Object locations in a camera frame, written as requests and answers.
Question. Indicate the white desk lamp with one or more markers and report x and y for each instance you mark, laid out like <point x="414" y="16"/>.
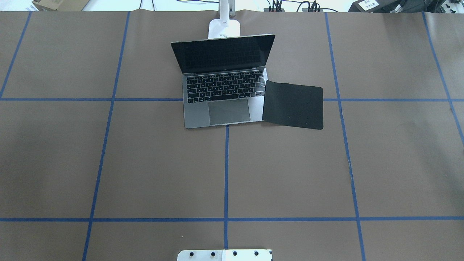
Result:
<point x="224" y="26"/>

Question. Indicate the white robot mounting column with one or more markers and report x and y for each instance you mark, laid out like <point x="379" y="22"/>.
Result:
<point x="226" y="255"/>

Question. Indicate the grey laptop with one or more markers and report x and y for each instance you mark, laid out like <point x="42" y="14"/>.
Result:
<point x="223" y="79"/>

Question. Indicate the cardboard box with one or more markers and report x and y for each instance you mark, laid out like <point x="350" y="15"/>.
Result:
<point x="60" y="5"/>

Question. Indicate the black mouse pad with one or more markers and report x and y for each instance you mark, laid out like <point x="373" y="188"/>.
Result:
<point x="293" y="105"/>

